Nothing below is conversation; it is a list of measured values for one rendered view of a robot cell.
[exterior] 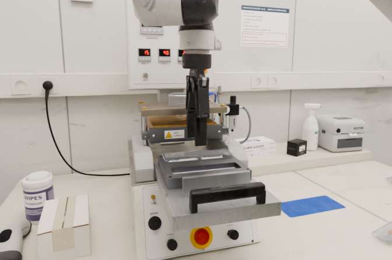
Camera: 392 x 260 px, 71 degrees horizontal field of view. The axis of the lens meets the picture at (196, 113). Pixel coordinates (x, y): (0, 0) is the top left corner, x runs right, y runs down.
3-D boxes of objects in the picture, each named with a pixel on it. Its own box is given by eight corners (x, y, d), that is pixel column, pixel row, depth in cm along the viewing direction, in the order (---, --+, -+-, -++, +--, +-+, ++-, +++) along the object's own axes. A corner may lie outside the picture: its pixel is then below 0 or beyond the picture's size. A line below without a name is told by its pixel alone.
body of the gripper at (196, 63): (178, 53, 73) (178, 88, 75) (186, 52, 65) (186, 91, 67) (206, 53, 75) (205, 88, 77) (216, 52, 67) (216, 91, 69)
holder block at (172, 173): (158, 164, 76) (157, 155, 76) (226, 158, 81) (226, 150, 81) (167, 189, 60) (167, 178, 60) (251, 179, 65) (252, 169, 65)
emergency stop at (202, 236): (194, 245, 73) (192, 229, 74) (209, 242, 74) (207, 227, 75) (195, 246, 71) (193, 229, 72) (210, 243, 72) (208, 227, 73)
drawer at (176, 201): (154, 175, 78) (153, 148, 77) (227, 168, 84) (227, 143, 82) (172, 236, 50) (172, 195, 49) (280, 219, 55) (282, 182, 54)
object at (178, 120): (147, 127, 100) (147, 101, 99) (206, 124, 106) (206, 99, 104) (153, 139, 84) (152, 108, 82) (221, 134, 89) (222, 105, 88)
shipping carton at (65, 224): (48, 227, 85) (45, 199, 83) (93, 219, 89) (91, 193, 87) (34, 268, 67) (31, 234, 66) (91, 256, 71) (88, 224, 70)
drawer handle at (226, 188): (188, 208, 52) (188, 188, 51) (261, 199, 56) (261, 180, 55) (191, 214, 50) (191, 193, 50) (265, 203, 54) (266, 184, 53)
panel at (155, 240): (144, 262, 69) (140, 185, 74) (255, 242, 76) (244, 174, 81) (145, 264, 67) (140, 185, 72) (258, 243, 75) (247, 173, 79)
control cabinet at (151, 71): (129, 140, 117) (123, -21, 106) (204, 135, 125) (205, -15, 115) (130, 151, 101) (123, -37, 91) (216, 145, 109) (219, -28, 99)
